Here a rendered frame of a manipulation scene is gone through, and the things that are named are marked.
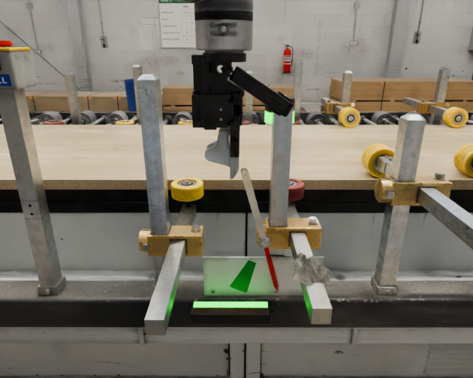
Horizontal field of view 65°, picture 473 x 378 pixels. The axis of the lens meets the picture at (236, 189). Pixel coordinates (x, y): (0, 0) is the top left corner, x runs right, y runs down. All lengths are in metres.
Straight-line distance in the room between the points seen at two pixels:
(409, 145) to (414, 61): 7.88
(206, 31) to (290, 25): 7.38
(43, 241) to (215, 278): 0.38
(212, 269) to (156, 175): 0.24
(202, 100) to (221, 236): 0.52
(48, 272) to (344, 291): 0.66
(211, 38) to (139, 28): 7.55
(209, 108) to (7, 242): 0.80
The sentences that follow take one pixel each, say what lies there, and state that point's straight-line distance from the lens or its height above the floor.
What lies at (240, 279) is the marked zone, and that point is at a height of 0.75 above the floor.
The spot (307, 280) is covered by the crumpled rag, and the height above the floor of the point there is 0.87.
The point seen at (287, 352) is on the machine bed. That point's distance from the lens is 1.35.
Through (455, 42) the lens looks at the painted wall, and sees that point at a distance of 8.97.
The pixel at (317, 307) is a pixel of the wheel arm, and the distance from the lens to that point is 0.59.
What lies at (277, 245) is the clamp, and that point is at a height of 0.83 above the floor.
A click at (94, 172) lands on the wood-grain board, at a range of 1.08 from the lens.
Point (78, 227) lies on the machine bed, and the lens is 1.11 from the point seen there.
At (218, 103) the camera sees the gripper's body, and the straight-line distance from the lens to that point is 0.60.
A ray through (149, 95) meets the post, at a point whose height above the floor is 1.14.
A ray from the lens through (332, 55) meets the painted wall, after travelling 8.10.
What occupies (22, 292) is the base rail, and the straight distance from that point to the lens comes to 1.00.
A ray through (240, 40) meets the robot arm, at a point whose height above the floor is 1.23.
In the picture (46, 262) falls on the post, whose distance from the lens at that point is 0.92.
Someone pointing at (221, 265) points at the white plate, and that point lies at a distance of 0.81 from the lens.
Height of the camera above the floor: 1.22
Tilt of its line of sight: 21 degrees down
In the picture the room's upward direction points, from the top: straight up
